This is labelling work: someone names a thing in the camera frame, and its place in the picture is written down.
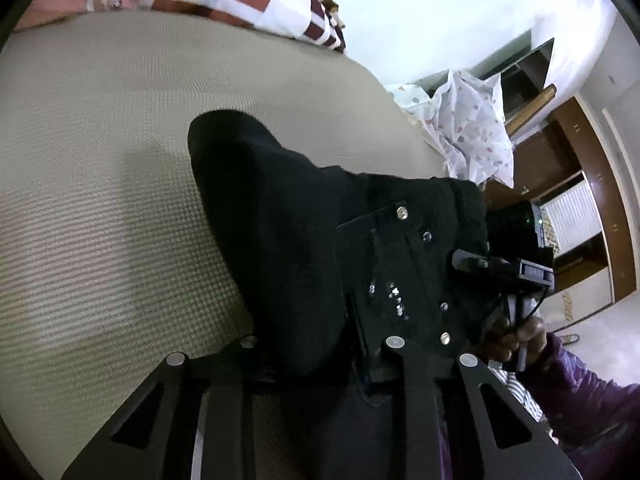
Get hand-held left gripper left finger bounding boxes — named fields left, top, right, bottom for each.
left=62, top=335, right=261, bottom=480

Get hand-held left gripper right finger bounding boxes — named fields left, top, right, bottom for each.
left=380, top=335, right=583, bottom=480

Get black pants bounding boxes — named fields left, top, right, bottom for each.
left=187, top=109, right=493, bottom=480

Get person's right hand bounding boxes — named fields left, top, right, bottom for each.
left=482, top=310, right=548, bottom=373

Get white slatted panel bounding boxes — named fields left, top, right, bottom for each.
left=542, top=180, right=603, bottom=256

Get grey striped cloth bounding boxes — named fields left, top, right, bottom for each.
left=487, top=360, right=546, bottom=423

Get white dotted sheet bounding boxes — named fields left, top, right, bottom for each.
left=385, top=67, right=516, bottom=188

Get brown wooden wardrobe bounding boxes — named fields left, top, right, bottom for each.
left=485, top=95, right=636, bottom=311

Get dark shelf unit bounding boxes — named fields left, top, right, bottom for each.
left=415, top=30, right=558, bottom=131

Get beige textured mat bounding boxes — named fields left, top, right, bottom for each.
left=0, top=12, right=451, bottom=480

